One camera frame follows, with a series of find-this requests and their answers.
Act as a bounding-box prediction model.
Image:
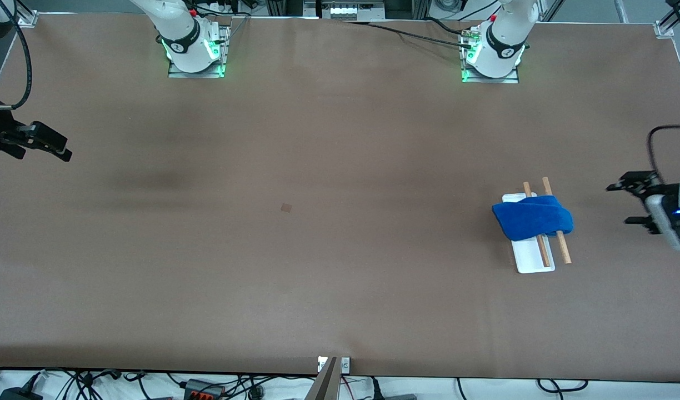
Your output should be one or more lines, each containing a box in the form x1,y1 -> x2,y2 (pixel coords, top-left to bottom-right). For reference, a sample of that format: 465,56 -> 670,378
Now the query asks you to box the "white socket strip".
321,0 -> 385,21

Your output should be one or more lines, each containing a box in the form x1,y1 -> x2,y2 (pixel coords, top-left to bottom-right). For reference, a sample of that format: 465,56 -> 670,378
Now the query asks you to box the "white rack with wooden rods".
502,177 -> 572,274

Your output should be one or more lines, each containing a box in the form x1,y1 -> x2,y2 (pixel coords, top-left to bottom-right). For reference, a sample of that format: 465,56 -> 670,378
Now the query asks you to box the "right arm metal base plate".
168,22 -> 231,78

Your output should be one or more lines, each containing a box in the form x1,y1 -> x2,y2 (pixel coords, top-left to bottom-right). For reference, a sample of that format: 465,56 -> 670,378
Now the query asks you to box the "blue microfibre towel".
492,194 -> 574,242

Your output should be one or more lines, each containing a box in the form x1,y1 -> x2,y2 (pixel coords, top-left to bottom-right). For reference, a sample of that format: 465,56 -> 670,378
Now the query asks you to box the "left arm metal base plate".
461,28 -> 520,84

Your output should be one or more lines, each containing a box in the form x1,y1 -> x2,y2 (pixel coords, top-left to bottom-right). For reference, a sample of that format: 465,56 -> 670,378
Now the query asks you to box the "black looped floor cable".
537,379 -> 588,393

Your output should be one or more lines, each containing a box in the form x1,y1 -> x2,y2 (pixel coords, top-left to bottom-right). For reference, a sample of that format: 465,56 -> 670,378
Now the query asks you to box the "brown camera post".
306,357 -> 341,400

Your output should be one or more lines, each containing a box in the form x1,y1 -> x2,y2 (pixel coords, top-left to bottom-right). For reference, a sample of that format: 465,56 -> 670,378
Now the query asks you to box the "power strip with orange switches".
184,379 -> 225,400

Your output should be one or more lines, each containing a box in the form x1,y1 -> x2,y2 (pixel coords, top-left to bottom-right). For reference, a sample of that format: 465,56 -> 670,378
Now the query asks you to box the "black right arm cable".
0,0 -> 34,110

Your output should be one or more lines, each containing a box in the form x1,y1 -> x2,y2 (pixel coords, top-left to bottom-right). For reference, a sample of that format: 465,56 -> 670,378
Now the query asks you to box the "long black table cable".
346,21 -> 474,51

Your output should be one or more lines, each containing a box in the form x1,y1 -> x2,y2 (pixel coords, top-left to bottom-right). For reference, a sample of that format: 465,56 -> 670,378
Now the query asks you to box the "silver metal bracket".
318,357 -> 351,374

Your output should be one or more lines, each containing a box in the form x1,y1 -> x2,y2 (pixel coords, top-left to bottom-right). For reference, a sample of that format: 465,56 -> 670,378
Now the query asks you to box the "short black curved cable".
426,17 -> 474,38

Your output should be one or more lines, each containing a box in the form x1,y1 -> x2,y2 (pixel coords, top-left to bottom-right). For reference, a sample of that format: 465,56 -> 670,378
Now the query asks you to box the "black power adapter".
0,373 -> 43,400

